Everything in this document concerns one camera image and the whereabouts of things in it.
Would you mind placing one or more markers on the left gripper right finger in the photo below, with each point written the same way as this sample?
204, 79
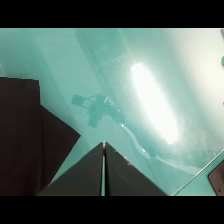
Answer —
128, 178

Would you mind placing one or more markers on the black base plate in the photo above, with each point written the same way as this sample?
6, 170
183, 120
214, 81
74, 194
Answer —
218, 180

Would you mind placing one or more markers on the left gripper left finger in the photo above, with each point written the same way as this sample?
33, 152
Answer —
83, 176

